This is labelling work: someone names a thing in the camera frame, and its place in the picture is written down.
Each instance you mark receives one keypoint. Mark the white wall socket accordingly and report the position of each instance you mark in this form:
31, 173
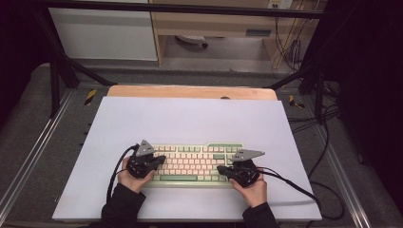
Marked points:
280, 3

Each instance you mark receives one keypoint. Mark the light wooden desk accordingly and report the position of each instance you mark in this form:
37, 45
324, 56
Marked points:
215, 25

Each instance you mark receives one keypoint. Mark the black metal stand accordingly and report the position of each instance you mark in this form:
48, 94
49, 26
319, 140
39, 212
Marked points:
319, 91
54, 85

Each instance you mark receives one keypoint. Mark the white cabinet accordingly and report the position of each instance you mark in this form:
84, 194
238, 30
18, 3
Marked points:
104, 34

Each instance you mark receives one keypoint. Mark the green and pink keyboard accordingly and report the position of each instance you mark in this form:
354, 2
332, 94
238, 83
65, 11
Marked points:
190, 164

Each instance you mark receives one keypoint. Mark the office chair base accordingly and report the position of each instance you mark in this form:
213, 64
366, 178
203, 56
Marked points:
191, 39

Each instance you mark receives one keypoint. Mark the dark curtain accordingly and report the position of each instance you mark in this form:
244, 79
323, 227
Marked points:
15, 47
374, 95

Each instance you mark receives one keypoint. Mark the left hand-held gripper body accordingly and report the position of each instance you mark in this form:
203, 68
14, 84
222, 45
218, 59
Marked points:
141, 166

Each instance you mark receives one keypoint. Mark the yellow black tape strip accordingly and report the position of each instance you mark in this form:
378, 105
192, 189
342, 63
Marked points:
294, 102
90, 97

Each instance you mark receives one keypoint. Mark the wooden table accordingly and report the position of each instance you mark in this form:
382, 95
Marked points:
190, 92

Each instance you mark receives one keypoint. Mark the black metal crossbar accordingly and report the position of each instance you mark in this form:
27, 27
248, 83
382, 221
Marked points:
190, 8

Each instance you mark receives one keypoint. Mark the white board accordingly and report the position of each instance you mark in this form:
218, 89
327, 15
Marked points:
190, 123

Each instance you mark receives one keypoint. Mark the person's right hand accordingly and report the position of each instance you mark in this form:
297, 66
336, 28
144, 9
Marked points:
255, 194

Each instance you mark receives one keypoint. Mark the aluminium rail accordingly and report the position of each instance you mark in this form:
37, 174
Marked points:
34, 152
343, 171

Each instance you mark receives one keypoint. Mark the person's left hand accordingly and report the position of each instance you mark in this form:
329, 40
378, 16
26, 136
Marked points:
134, 183

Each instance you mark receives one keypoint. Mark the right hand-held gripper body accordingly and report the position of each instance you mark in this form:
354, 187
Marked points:
245, 174

